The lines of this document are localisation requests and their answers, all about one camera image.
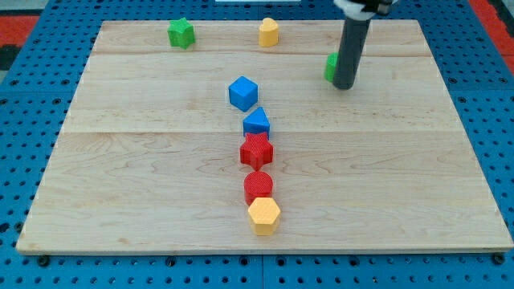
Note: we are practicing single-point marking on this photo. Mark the blue cube block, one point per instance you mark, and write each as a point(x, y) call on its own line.
point(243, 93)

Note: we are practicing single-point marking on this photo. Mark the red cylinder block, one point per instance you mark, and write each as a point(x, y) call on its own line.
point(257, 184)

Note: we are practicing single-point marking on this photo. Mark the green star block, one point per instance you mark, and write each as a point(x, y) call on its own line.
point(181, 33)

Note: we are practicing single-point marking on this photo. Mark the blue triangle block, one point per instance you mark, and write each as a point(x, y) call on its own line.
point(256, 122)

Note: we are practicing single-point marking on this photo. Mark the red star block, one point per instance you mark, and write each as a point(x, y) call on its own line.
point(256, 151)

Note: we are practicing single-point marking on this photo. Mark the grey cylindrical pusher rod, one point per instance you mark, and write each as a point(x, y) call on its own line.
point(352, 42)

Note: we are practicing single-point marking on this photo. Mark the wooden board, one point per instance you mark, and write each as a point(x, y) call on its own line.
point(147, 161)

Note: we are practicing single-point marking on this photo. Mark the yellow heart block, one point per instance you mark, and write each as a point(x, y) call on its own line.
point(268, 33)

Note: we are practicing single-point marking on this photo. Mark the yellow hexagon block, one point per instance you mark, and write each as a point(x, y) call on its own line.
point(264, 215)

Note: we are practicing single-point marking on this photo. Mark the robot arm end white black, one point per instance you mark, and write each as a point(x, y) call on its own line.
point(362, 10)

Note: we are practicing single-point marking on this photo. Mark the green block behind rod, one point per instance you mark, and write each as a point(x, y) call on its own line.
point(330, 66)

